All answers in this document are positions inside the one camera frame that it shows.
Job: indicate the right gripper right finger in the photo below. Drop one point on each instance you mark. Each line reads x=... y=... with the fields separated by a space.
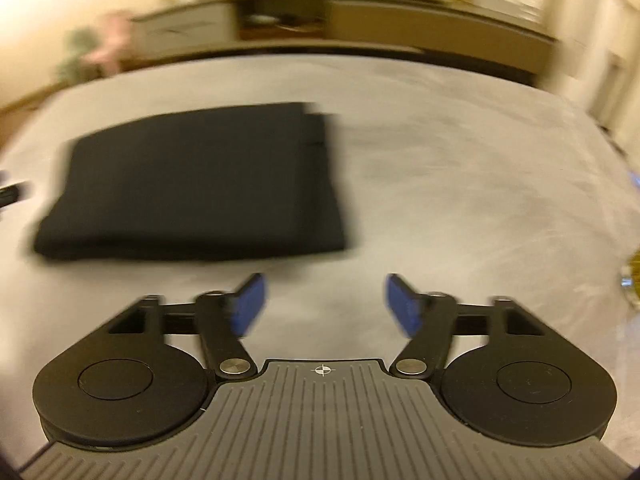
x=406 y=304

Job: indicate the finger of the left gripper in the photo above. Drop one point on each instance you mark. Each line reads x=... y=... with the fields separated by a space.
x=12 y=193

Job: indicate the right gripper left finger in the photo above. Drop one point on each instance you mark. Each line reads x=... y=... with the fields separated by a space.
x=246 y=303

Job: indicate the black clothing garment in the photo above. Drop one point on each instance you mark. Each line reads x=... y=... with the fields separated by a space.
x=229 y=183

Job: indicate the grey table cloth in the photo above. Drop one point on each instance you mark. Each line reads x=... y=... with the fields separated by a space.
x=461 y=183

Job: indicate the green plastic chair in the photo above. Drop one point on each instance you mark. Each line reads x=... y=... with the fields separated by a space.
x=74 y=69

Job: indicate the pink plastic chair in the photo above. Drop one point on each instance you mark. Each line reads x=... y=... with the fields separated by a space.
x=114 y=35

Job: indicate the grey low cabinet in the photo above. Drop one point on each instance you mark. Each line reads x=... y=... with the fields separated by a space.
x=441 y=32

